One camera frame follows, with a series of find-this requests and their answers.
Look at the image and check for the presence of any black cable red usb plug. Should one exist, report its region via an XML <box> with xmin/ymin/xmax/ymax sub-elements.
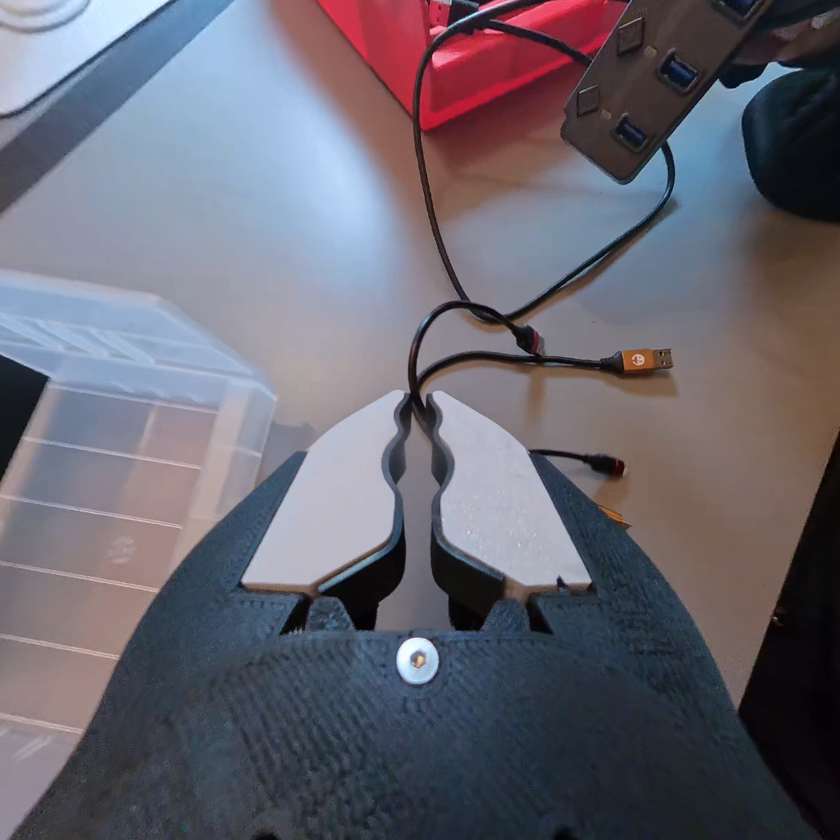
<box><xmin>407</xmin><ymin>300</ymin><xmax>629</xmax><ymax>480</ymax></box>

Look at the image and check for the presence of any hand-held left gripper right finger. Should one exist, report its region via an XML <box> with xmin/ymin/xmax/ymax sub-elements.
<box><xmin>427</xmin><ymin>390</ymin><xmax>595</xmax><ymax>631</ymax></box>

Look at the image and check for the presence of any red plastic bin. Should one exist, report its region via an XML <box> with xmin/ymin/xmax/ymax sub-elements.
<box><xmin>315</xmin><ymin>0</ymin><xmax>631</xmax><ymax>132</ymax></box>

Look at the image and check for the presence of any instruction sheet on stand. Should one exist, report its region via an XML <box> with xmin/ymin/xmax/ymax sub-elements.
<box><xmin>0</xmin><ymin>0</ymin><xmax>181</xmax><ymax>120</ymax></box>

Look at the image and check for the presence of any clear plastic bin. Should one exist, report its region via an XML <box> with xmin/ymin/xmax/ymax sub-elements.
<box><xmin>0</xmin><ymin>269</ymin><xmax>280</xmax><ymax>821</ymax></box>

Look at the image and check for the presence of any black bin divider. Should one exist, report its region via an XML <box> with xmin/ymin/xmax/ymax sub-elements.
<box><xmin>0</xmin><ymin>357</ymin><xmax>51</xmax><ymax>475</ymax></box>

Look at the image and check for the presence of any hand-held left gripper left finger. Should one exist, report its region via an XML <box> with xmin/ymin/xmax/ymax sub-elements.
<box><xmin>240</xmin><ymin>390</ymin><xmax>408</xmax><ymax>631</ymax></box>

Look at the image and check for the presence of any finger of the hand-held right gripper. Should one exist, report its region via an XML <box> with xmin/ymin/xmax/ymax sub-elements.
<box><xmin>728</xmin><ymin>0</ymin><xmax>840</xmax><ymax>67</ymax></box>

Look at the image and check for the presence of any black textured pad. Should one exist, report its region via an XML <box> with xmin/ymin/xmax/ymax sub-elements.
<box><xmin>742</xmin><ymin>69</ymin><xmax>840</xmax><ymax>221</ymax></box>

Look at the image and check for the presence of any black cable orange usb plug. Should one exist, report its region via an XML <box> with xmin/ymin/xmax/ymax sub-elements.
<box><xmin>413</xmin><ymin>346</ymin><xmax>675</xmax><ymax>529</ymax></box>

